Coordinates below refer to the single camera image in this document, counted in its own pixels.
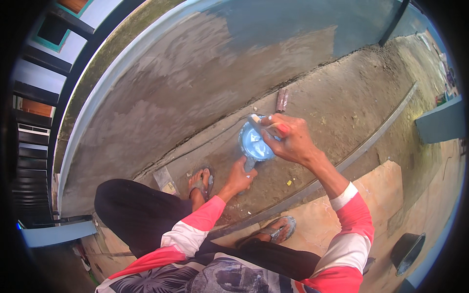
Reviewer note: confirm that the person's right hand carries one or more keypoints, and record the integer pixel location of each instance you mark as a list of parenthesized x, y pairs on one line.
[(296, 143)]

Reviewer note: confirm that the person's left hand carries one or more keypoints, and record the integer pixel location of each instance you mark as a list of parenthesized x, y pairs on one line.
[(237, 179)]

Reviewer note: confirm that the person's right fingers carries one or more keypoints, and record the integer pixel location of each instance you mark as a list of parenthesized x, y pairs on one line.
[(272, 141)]

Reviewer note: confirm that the person's left fingers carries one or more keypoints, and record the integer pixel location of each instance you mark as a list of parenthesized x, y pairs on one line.
[(246, 174)]

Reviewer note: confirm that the long grey metal strip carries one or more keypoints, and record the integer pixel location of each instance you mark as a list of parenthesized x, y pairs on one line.
[(293, 194)]

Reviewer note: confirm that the crumpled grey wrapper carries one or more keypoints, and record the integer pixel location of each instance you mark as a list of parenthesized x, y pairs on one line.
[(165, 180)]

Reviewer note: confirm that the person's body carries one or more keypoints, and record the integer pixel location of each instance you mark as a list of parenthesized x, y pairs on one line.
[(220, 274)]

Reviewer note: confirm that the person's legs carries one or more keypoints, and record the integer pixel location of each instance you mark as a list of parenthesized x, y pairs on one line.
[(139, 212)]

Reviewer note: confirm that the blue concrete block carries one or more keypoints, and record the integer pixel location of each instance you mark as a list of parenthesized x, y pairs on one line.
[(439, 122), (58, 234)]

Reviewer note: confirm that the black bucket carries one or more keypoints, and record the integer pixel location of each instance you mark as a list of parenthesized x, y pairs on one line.
[(405, 252)]

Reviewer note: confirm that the heap of colourful clutter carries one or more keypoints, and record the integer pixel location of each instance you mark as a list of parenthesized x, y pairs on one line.
[(445, 78)]

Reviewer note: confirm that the black metal fence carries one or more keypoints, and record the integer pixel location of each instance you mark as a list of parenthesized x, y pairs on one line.
[(36, 96)]

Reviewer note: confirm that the teal framed window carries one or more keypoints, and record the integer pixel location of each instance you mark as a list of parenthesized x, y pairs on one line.
[(51, 34)]

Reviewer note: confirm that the black metal post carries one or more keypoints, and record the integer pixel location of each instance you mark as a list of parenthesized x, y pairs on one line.
[(392, 22)]

